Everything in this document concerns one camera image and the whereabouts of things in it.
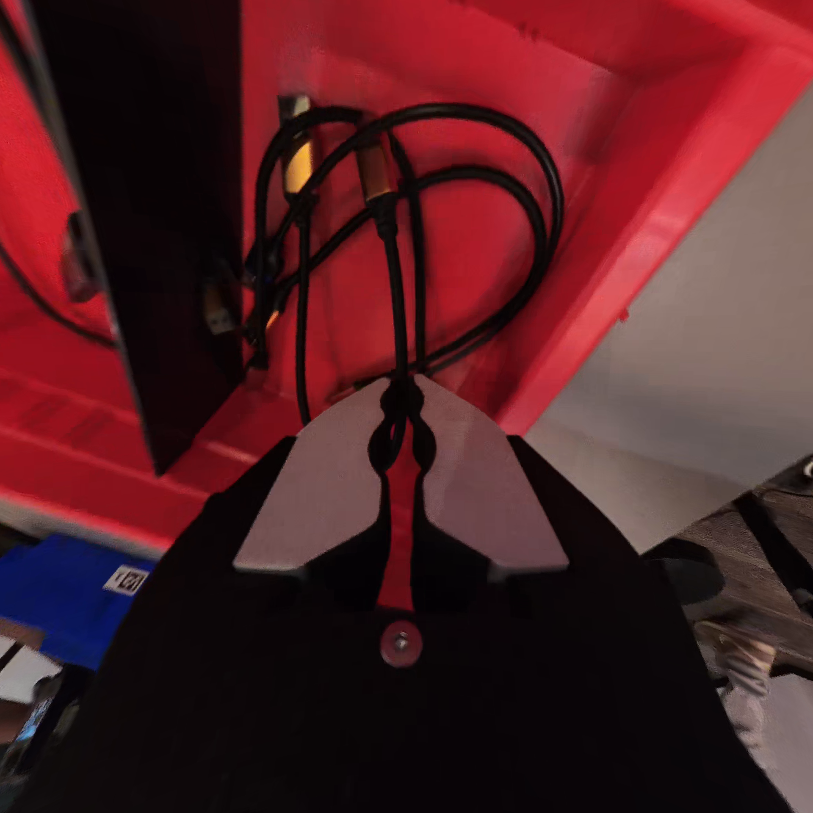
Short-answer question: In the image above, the black divider of red bin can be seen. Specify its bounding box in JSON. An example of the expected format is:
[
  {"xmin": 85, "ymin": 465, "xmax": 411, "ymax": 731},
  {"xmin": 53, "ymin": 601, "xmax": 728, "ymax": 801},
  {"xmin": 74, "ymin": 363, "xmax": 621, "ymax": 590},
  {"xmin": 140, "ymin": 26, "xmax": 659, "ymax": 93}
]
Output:
[{"xmin": 28, "ymin": 0, "xmax": 247, "ymax": 477}]

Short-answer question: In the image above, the blue plastic bin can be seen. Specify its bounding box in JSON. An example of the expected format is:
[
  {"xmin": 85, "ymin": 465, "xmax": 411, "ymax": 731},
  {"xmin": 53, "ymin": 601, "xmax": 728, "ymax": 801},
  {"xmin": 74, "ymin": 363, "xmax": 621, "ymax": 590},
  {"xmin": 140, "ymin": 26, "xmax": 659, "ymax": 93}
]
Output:
[{"xmin": 0, "ymin": 532, "xmax": 156, "ymax": 671}]

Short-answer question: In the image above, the black cable with orange plugs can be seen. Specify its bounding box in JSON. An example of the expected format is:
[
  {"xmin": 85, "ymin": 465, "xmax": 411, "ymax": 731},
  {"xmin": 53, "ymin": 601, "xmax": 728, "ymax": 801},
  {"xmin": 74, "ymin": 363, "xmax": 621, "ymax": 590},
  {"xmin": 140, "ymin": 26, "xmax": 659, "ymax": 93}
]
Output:
[
  {"xmin": 254, "ymin": 94, "xmax": 366, "ymax": 425},
  {"xmin": 203, "ymin": 105, "xmax": 566, "ymax": 382},
  {"xmin": 352, "ymin": 138, "xmax": 414, "ymax": 465}
]

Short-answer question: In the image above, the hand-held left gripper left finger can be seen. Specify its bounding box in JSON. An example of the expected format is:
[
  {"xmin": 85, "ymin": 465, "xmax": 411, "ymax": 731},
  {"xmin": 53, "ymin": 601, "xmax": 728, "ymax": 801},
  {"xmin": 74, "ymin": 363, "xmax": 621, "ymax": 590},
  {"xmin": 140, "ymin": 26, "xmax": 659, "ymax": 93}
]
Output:
[{"xmin": 232, "ymin": 378, "xmax": 391, "ymax": 609}]

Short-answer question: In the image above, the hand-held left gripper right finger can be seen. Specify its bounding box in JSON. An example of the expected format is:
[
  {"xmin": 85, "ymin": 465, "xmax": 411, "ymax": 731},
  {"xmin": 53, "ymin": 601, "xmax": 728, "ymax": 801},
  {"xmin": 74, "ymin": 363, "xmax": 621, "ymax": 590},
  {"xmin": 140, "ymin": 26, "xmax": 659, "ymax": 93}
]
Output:
[{"xmin": 412, "ymin": 373, "xmax": 570, "ymax": 609}]

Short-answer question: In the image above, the thick black cable black plug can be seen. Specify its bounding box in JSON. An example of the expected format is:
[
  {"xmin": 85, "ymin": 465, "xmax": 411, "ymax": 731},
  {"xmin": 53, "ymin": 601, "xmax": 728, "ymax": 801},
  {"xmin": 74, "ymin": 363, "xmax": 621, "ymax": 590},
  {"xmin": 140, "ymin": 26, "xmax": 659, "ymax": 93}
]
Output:
[{"xmin": 0, "ymin": 241, "xmax": 120, "ymax": 351}]

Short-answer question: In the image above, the red plastic bin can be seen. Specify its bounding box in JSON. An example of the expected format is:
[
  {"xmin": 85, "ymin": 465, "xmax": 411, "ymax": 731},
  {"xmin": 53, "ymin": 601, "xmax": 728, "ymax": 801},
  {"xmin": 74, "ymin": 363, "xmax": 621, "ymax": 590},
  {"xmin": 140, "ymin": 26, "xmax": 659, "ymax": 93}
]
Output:
[{"xmin": 0, "ymin": 0, "xmax": 813, "ymax": 553}]

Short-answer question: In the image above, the person's shoe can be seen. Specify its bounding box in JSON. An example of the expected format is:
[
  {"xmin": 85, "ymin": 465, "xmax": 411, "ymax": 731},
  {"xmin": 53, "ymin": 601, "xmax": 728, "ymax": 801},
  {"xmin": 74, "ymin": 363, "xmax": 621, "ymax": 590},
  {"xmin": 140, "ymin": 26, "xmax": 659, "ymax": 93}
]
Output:
[{"xmin": 694, "ymin": 619, "xmax": 777, "ymax": 700}]

